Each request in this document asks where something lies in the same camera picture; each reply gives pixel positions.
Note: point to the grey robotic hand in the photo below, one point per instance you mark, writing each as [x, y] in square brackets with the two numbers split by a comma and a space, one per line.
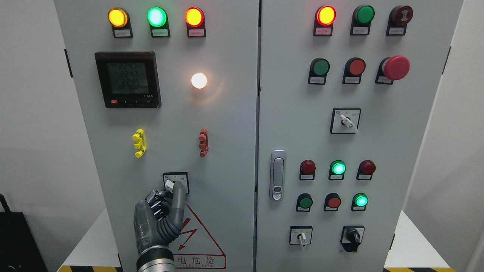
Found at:
[151, 231]

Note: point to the white rotary light switch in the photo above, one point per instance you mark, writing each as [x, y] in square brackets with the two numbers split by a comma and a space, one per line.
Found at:
[170, 178]

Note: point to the silver black robot forearm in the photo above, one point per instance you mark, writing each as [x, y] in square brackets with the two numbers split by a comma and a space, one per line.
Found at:
[156, 259]

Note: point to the red electrical hazard warning sticker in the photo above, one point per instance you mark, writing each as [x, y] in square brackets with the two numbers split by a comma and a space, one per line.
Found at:
[195, 248]

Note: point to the yellow terminal clip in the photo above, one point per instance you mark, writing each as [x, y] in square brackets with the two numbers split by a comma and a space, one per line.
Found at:
[139, 143]

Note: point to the red terminal clip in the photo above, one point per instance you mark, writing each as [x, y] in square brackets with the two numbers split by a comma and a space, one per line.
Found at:
[203, 142]

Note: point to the grey left cabinet door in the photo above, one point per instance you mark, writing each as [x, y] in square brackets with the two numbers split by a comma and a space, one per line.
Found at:
[221, 183]

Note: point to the grey cabinet door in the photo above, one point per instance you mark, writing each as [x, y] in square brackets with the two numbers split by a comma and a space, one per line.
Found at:
[296, 117]
[221, 183]

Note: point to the black digital power meter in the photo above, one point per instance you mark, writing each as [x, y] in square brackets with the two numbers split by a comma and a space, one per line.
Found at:
[129, 79]

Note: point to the small clear light bulb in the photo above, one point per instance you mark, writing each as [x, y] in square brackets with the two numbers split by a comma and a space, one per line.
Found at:
[199, 80]

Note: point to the green push button lower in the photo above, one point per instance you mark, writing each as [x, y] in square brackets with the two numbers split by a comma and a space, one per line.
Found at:
[304, 202]

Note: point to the green push button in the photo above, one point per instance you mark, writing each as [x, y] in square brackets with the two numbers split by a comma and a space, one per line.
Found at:
[304, 202]
[318, 71]

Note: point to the dark red lamp lower left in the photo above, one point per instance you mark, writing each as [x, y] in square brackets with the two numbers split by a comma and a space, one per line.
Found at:
[307, 170]

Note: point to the dark red lamp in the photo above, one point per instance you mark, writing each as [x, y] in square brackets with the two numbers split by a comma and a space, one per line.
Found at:
[366, 170]
[307, 170]

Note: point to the red push button lower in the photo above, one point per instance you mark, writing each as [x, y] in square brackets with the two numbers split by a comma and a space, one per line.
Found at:
[332, 202]

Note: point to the red push button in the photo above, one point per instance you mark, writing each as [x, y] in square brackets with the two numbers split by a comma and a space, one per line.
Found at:
[332, 202]
[353, 71]

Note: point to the green lit lamp middle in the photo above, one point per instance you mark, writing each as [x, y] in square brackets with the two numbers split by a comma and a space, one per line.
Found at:
[337, 170]

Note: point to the green lit button lower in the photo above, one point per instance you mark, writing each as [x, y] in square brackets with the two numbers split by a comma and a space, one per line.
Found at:
[359, 202]

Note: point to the green lit indicator lamp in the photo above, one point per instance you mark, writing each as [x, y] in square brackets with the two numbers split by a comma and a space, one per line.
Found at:
[158, 20]

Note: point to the yellow indicator lamp top left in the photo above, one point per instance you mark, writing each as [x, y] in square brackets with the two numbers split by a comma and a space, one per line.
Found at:
[120, 23]

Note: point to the red-orange indicator lamp left door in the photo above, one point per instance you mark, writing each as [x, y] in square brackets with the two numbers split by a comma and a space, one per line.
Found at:
[195, 22]

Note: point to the red-orange indicator lamp door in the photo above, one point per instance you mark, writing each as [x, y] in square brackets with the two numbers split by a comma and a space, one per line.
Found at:
[324, 20]
[195, 22]

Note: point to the dark red lamp lower right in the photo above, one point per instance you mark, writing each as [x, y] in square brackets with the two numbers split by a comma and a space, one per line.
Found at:
[366, 170]

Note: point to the green push button upper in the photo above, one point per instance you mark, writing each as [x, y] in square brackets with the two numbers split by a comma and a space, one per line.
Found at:
[318, 71]

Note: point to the grey right cabinet door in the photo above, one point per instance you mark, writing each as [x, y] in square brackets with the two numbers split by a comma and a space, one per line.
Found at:
[296, 117]

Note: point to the red push button upper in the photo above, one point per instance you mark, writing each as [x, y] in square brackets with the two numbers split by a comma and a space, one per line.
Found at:
[353, 71]

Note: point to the red-orange indicator lamp right door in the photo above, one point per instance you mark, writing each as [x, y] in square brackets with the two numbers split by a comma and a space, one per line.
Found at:
[324, 20]

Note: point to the red emergency stop mushroom button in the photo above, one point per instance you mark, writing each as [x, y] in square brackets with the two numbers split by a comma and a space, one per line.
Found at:
[392, 69]

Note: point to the green unlit indicator lamp top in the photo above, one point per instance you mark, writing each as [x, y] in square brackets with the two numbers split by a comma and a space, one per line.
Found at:
[361, 20]

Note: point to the dark red buzzer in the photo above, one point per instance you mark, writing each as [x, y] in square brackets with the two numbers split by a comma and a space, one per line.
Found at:
[399, 17]

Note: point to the silver cabinet door handle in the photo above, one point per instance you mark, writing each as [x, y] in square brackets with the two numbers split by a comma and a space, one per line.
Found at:
[277, 177]

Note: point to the white rotary switch bottom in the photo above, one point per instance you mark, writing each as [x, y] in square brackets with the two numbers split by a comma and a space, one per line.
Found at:
[300, 236]

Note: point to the black selector knob switch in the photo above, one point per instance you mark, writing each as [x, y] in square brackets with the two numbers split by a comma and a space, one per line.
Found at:
[351, 237]

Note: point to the white rotary switch upper right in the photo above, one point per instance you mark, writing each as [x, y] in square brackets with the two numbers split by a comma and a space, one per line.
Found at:
[345, 120]

